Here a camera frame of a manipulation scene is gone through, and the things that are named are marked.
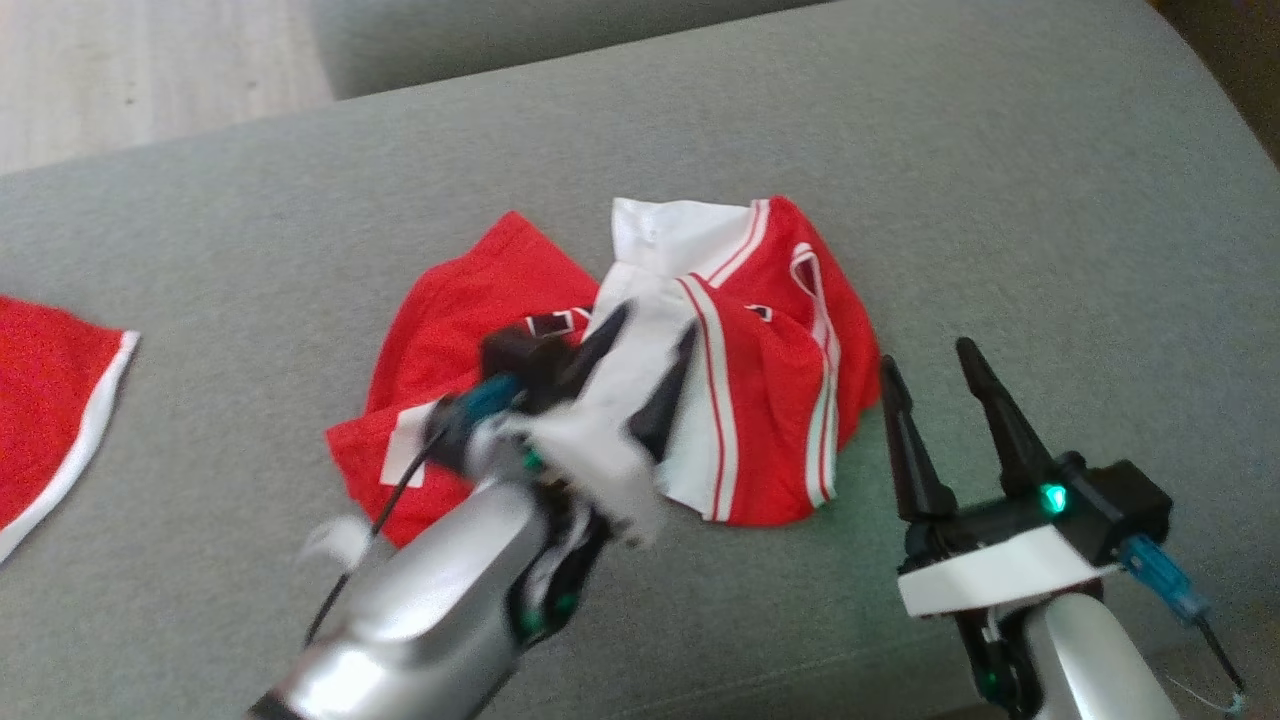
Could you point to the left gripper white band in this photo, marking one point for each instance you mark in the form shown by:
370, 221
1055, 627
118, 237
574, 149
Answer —
590, 450

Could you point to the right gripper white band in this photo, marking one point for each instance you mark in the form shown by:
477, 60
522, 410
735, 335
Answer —
1000, 570

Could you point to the red and white sports jersey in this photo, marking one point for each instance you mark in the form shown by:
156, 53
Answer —
790, 400

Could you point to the red shorts with white trim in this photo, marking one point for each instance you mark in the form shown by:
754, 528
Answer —
40, 400

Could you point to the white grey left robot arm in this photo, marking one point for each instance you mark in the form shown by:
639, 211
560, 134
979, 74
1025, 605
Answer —
430, 600

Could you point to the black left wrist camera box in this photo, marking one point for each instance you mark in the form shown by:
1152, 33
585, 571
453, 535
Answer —
515, 355

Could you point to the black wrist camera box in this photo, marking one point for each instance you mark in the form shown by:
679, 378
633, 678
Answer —
1130, 500
515, 355

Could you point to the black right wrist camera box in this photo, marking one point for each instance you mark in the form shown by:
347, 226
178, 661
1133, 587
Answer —
1130, 500

